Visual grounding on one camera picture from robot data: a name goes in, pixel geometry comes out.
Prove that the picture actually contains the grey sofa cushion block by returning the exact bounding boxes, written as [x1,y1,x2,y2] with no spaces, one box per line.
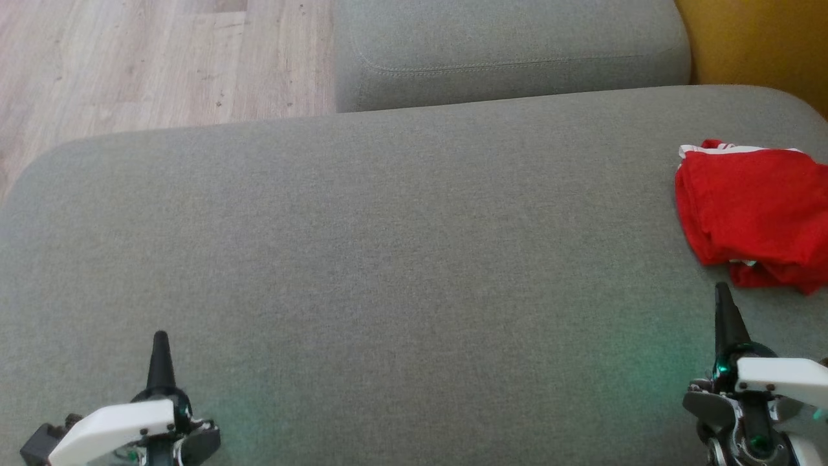
[333,0,693,115]

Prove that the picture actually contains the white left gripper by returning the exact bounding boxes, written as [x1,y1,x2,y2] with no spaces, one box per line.
[49,331,195,466]

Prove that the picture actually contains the red Bulls basketball shorts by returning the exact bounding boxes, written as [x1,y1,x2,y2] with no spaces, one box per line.
[675,139,828,267]

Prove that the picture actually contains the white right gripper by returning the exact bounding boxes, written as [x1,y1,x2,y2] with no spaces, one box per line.
[712,282,828,415]

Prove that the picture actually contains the grey fabric sofa seat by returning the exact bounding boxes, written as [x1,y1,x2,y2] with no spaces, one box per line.
[0,84,828,466]

